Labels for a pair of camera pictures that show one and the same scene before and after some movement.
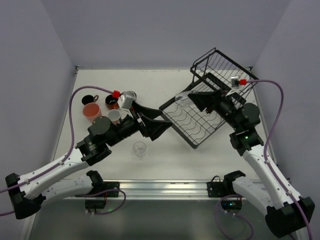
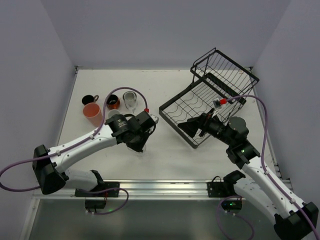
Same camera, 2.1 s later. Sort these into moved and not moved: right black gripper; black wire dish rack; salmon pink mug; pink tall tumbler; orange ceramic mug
Moved: right black gripper
Not moved: orange ceramic mug; black wire dish rack; salmon pink mug; pink tall tumbler
